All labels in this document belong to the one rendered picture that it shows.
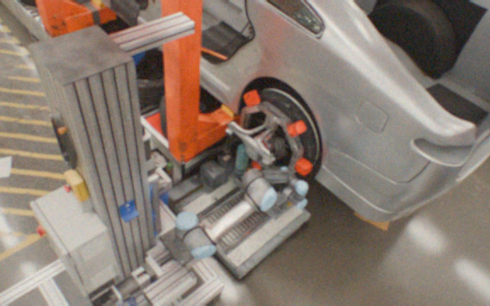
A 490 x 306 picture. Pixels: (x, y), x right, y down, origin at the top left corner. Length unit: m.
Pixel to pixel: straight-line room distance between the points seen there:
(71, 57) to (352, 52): 1.40
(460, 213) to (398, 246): 0.78
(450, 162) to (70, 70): 1.83
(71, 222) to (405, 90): 1.71
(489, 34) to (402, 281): 2.05
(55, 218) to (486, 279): 3.23
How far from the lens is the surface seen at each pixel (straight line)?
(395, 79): 2.20
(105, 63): 1.44
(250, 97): 2.73
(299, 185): 2.41
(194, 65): 2.51
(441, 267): 3.77
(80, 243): 1.93
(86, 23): 4.44
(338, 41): 2.28
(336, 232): 3.53
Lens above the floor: 2.88
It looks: 49 degrees down
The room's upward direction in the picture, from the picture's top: 10 degrees clockwise
